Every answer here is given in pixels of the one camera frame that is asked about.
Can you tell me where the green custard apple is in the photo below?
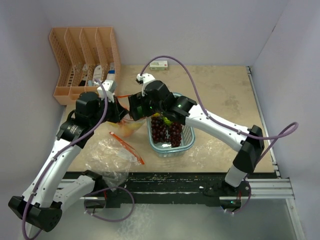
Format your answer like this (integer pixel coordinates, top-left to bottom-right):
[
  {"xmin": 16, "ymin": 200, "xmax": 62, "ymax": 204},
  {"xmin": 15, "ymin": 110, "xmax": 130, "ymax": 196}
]
[{"xmin": 161, "ymin": 116, "xmax": 173, "ymax": 126}]

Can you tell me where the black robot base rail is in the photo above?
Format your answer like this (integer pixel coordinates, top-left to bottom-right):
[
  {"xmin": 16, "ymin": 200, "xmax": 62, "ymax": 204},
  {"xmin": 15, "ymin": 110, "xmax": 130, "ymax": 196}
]
[{"xmin": 49, "ymin": 171, "xmax": 276, "ymax": 208}]

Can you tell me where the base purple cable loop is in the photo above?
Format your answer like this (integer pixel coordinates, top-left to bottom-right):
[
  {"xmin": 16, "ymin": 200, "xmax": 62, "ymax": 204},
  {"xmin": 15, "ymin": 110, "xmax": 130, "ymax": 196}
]
[{"xmin": 83, "ymin": 186, "xmax": 136, "ymax": 223}]

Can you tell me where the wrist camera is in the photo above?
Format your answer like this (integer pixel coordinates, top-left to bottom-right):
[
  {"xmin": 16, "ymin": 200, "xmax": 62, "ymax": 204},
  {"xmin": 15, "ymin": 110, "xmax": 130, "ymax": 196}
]
[
  {"xmin": 97, "ymin": 79, "xmax": 117, "ymax": 103},
  {"xmin": 136, "ymin": 73, "xmax": 156, "ymax": 97}
]

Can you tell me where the clear zip top bag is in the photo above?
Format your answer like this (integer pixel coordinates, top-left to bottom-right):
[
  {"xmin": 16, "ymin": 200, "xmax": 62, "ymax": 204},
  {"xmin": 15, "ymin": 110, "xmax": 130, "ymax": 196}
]
[{"xmin": 108, "ymin": 95, "xmax": 146, "ymax": 138}]

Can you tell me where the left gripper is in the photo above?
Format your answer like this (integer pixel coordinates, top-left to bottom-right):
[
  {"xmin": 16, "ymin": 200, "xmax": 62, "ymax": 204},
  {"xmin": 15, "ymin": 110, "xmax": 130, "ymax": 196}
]
[{"xmin": 89, "ymin": 94, "xmax": 128, "ymax": 127}]

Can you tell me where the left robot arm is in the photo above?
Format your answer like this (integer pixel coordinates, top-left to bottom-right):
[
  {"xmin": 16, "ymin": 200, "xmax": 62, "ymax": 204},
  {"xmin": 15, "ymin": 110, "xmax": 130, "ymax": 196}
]
[{"xmin": 8, "ymin": 89, "xmax": 128, "ymax": 240}]

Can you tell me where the white bottle in organizer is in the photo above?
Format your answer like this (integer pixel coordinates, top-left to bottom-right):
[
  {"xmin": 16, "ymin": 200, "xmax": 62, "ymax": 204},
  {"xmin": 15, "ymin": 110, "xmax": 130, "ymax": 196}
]
[{"xmin": 92, "ymin": 65, "xmax": 103, "ymax": 86}]

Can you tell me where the green white small box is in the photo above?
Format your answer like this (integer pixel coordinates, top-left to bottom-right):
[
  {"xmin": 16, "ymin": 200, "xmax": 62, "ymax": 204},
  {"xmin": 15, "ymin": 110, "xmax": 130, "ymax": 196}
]
[{"xmin": 149, "ymin": 60, "xmax": 168, "ymax": 71}]

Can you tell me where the dark grape bunch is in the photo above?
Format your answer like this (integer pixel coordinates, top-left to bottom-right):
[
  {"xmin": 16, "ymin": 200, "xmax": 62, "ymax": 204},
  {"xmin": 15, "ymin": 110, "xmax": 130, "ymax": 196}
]
[{"xmin": 151, "ymin": 117, "xmax": 183, "ymax": 148}]

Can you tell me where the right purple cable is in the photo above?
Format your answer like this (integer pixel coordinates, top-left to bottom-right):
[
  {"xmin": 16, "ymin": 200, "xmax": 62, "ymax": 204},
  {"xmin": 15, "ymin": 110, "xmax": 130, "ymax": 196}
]
[{"xmin": 139, "ymin": 55, "xmax": 300, "ymax": 216}]

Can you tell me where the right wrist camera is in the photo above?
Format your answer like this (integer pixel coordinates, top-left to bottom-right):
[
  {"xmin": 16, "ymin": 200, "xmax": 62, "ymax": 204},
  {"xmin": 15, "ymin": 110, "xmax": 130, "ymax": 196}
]
[{"xmin": 136, "ymin": 73, "xmax": 156, "ymax": 97}]

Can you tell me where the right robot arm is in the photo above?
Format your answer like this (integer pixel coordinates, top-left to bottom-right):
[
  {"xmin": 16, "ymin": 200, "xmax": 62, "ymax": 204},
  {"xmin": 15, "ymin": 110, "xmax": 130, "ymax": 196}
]
[{"xmin": 128, "ymin": 78, "xmax": 265, "ymax": 196}]

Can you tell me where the light blue plastic basket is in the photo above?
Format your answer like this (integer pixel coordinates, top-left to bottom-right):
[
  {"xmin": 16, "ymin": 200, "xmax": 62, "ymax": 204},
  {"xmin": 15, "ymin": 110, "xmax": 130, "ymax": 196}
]
[{"xmin": 147, "ymin": 106, "xmax": 196, "ymax": 158}]

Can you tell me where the white blue box in organizer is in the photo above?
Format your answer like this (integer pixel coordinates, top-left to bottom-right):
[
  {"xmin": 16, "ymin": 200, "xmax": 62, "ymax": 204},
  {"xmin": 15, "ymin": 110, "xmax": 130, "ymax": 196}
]
[{"xmin": 105, "ymin": 62, "xmax": 116, "ymax": 81}]

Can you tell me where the pink desk organizer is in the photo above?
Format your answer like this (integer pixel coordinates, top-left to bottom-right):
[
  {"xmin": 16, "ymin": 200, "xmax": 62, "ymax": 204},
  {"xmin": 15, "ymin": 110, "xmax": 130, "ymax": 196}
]
[{"xmin": 49, "ymin": 26, "xmax": 122, "ymax": 106}]

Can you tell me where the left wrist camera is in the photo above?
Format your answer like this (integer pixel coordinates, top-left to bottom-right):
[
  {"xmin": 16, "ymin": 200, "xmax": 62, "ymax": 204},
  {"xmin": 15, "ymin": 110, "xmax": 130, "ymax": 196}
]
[{"xmin": 97, "ymin": 79, "xmax": 117, "ymax": 103}]

